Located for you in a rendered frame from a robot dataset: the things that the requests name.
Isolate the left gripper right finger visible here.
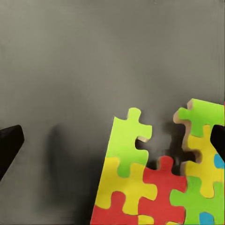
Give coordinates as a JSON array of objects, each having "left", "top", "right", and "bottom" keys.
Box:
[{"left": 210, "top": 124, "right": 225, "bottom": 162}]

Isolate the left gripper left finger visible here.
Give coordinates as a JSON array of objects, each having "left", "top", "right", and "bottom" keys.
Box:
[{"left": 0, "top": 125, "right": 24, "bottom": 181}]

